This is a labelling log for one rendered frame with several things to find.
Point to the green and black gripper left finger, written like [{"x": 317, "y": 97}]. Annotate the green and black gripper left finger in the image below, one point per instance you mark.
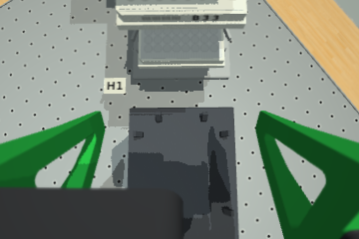
[{"x": 23, "y": 157}]

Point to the grey well plate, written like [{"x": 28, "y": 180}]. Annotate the grey well plate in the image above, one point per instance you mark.
[{"x": 181, "y": 48}]

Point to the grey plate hotel rack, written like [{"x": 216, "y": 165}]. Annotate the grey plate hotel rack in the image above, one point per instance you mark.
[{"x": 181, "y": 74}]

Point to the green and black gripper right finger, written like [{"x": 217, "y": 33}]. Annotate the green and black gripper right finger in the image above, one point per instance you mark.
[{"x": 336, "y": 209}]

